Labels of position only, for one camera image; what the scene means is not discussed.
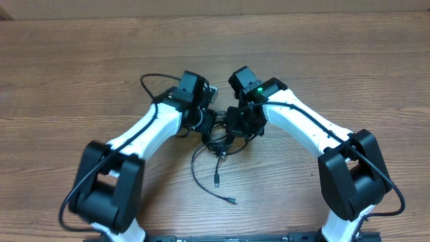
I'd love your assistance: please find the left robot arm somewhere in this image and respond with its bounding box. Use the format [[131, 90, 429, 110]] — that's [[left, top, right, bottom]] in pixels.
[[58, 71, 218, 241]]

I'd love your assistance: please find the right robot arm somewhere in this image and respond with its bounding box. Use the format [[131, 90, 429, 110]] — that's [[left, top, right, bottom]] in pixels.
[[226, 66, 394, 241]]

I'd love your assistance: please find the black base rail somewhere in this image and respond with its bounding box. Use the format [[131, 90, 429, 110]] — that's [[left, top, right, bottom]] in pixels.
[[146, 231, 382, 242]]

